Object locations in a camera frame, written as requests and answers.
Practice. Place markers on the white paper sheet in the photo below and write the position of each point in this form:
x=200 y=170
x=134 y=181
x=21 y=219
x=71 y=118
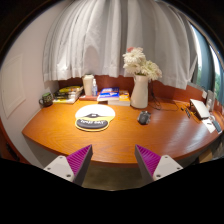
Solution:
x=209 y=125

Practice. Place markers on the stack of yellow black books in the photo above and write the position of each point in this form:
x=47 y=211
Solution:
x=68 y=94

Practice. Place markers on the flat red book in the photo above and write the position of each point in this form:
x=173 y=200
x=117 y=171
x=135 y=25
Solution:
x=87 y=98

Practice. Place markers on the white flower bouquet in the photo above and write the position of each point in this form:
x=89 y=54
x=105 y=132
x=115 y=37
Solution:
x=136 y=60

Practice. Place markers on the orange book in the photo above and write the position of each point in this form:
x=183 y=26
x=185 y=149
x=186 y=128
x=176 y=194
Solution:
x=124 y=99

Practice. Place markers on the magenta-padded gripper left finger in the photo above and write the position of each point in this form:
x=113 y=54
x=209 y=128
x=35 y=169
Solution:
x=63 y=166

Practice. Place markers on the cream tumbler with lid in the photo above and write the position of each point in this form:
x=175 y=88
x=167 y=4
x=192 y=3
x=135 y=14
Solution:
x=88 y=86

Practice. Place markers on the grey picture frame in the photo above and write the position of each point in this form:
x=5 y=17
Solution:
x=210 y=100

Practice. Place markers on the dark mug with green inside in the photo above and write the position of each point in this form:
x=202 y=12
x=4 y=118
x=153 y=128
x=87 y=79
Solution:
x=47 y=99

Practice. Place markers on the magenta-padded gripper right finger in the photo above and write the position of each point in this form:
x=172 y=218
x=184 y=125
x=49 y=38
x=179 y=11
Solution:
x=163 y=166

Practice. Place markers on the white laptop on stand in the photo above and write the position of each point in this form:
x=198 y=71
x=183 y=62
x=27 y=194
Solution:
x=201 y=108

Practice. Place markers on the white wall panel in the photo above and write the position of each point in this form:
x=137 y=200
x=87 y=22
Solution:
x=13 y=85

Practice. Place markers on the white curtain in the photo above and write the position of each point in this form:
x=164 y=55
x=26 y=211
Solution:
x=110 y=36

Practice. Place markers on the small clear spray bottle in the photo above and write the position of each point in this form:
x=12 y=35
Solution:
x=94 y=89

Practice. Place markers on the black and grey computer mouse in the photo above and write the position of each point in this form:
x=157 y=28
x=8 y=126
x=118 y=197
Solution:
x=144 y=117

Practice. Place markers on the white yellow black mouse pad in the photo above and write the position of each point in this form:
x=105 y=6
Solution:
x=95 y=113

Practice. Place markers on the white ceramic vase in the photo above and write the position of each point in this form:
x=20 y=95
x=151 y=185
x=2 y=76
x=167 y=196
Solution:
x=139 y=95

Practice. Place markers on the dark flat phone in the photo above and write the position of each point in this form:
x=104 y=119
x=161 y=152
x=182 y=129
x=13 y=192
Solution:
x=217 y=126

